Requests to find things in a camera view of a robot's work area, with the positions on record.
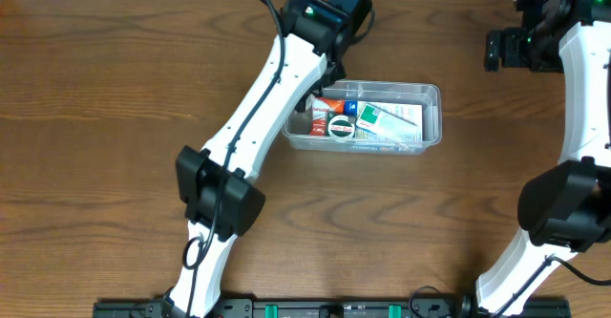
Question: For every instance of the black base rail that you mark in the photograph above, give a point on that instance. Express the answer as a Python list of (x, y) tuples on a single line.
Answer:
[(246, 308)]

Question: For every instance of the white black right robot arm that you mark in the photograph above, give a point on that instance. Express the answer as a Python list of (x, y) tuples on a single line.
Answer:
[(565, 210)]

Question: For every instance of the blue fever patch box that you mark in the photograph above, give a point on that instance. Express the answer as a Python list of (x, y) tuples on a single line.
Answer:
[(365, 142)]

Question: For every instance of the white green medicine box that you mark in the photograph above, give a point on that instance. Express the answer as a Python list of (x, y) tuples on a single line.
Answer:
[(385, 125)]

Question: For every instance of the red Panadol box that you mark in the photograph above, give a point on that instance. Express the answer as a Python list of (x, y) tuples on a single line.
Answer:
[(320, 107)]

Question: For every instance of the green Zam-Buk box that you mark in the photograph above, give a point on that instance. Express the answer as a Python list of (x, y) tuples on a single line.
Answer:
[(341, 126)]

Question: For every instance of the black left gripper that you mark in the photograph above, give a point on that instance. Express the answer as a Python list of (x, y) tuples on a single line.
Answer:
[(312, 95)]

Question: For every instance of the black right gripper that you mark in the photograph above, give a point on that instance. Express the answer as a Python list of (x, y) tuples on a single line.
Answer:
[(493, 50)]

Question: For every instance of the clear plastic container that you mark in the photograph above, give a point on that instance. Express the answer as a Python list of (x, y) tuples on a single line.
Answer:
[(298, 125)]

